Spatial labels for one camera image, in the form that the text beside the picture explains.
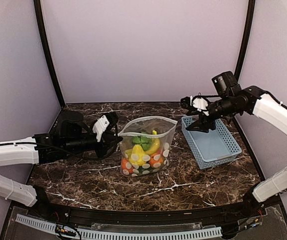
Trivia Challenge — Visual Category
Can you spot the small front circuit board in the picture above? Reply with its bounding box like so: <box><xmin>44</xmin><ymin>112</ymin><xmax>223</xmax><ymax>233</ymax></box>
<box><xmin>54</xmin><ymin>225</ymin><xmax>77</xmax><ymax>237</ymax></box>

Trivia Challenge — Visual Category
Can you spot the black front rail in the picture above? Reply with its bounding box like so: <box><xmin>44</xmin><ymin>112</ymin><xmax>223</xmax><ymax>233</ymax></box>
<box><xmin>4</xmin><ymin>197</ymin><xmax>287</xmax><ymax>240</ymax></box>

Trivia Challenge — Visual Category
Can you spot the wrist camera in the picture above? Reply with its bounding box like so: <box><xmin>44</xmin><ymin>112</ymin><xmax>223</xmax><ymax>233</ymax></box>
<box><xmin>180</xmin><ymin>96</ymin><xmax>210</xmax><ymax>116</ymax></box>
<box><xmin>90</xmin><ymin>112</ymin><xmax>118</xmax><ymax>143</ymax></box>

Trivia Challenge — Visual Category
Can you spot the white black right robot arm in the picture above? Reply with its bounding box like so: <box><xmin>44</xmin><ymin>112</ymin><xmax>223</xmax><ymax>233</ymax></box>
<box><xmin>180</xmin><ymin>71</ymin><xmax>287</xmax><ymax>217</ymax></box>

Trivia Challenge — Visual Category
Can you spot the light blue cable duct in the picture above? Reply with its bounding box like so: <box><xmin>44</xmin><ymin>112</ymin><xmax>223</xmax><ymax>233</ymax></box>
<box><xmin>15</xmin><ymin>213</ymin><xmax>223</xmax><ymax>240</ymax></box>

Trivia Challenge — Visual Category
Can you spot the clear dotted zip top bag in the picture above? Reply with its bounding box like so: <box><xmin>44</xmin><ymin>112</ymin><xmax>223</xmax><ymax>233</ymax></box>
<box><xmin>118</xmin><ymin>116</ymin><xmax>178</xmax><ymax>177</ymax></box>

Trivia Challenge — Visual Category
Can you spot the yellow toy pepper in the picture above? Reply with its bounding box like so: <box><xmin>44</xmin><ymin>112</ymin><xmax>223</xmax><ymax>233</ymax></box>
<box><xmin>124</xmin><ymin>144</ymin><xmax>151</xmax><ymax>166</ymax></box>

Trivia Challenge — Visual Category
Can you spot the orange toy orange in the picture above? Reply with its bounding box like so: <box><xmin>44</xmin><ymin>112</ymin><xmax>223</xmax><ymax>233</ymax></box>
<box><xmin>121</xmin><ymin>158</ymin><xmax>134</xmax><ymax>175</ymax></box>

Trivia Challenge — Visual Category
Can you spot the orange green toy mango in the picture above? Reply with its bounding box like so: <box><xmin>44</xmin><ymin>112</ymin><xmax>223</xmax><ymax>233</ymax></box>
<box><xmin>148</xmin><ymin>153</ymin><xmax>164</xmax><ymax>169</ymax></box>

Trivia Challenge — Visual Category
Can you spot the yellow toy banana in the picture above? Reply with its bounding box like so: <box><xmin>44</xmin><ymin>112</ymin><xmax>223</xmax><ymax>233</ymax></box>
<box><xmin>143</xmin><ymin>138</ymin><xmax>161</xmax><ymax>156</ymax></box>

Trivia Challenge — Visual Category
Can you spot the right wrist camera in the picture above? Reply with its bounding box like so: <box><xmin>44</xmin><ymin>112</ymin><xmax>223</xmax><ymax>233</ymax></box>
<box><xmin>180</xmin><ymin>96</ymin><xmax>210</xmax><ymax>116</ymax></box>

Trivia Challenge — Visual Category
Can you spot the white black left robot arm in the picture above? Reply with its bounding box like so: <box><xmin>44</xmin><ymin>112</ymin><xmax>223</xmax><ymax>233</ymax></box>
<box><xmin>0</xmin><ymin>111</ymin><xmax>123</xmax><ymax>218</ymax></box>

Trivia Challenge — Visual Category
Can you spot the black right corner post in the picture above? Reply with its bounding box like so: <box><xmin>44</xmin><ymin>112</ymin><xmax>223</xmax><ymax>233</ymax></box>
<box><xmin>234</xmin><ymin>0</ymin><xmax>256</xmax><ymax>81</ymax></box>

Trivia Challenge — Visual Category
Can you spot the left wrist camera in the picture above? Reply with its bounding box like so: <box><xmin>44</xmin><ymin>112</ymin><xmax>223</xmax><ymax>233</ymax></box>
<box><xmin>90</xmin><ymin>112</ymin><xmax>118</xmax><ymax>143</ymax></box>

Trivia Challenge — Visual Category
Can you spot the light blue perforated basket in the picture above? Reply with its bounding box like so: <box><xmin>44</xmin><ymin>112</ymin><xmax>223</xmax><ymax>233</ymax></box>
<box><xmin>181</xmin><ymin>116</ymin><xmax>242</xmax><ymax>170</ymax></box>

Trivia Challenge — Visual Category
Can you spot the black left corner post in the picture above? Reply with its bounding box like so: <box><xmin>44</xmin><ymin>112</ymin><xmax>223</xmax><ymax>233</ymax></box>
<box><xmin>33</xmin><ymin>0</ymin><xmax>66</xmax><ymax>109</ymax></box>

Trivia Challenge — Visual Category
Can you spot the green toy cabbage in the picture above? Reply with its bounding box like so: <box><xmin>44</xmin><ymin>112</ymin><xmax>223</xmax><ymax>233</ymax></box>
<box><xmin>132</xmin><ymin>135</ymin><xmax>151</xmax><ymax>148</ymax></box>

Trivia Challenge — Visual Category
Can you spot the black corner post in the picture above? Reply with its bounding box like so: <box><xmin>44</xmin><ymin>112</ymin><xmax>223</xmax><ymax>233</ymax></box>
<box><xmin>234</xmin><ymin>0</ymin><xmax>256</xmax><ymax>81</ymax></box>
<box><xmin>33</xmin><ymin>0</ymin><xmax>66</xmax><ymax>109</ymax></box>

